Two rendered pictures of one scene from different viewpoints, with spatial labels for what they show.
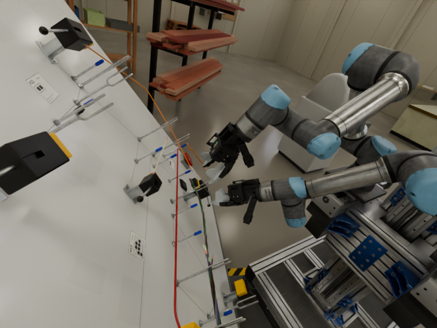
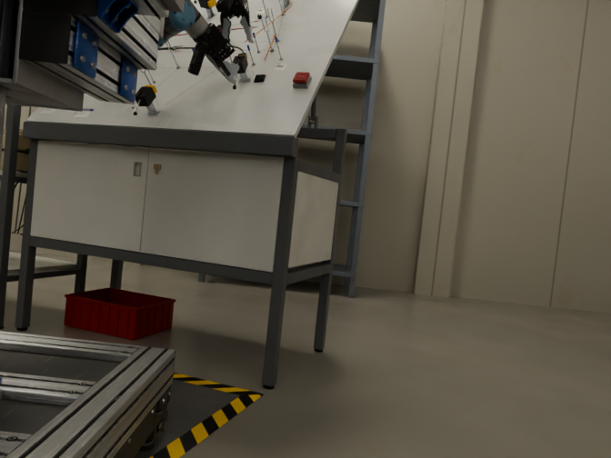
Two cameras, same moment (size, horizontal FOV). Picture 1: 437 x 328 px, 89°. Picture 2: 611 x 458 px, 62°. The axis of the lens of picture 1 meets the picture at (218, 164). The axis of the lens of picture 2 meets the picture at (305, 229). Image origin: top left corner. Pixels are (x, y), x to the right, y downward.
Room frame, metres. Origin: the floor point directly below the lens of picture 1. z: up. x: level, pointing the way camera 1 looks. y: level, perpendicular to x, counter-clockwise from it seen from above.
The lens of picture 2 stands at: (2.09, -1.26, 0.63)
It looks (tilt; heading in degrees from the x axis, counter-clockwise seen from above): 2 degrees down; 130
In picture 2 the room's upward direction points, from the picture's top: 6 degrees clockwise
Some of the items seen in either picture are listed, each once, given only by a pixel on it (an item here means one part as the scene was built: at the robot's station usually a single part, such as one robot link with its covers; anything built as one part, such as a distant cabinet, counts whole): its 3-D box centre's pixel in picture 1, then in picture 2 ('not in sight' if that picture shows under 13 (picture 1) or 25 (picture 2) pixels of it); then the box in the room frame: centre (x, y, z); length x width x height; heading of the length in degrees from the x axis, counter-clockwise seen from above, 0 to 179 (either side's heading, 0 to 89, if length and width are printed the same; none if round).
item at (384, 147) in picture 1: (376, 153); not in sight; (1.00, -0.69, 1.33); 0.13 x 0.12 x 0.14; 42
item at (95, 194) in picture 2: not in sight; (87, 194); (0.13, -0.25, 0.60); 0.55 x 0.02 x 0.39; 20
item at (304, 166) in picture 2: not in sight; (184, 249); (0.28, 0.12, 0.40); 1.18 x 0.60 x 0.80; 20
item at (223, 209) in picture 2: not in sight; (208, 207); (0.64, -0.06, 0.60); 0.55 x 0.03 x 0.39; 20
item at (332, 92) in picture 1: (320, 122); not in sight; (3.29, -1.27, 0.69); 0.68 x 0.58 x 1.39; 41
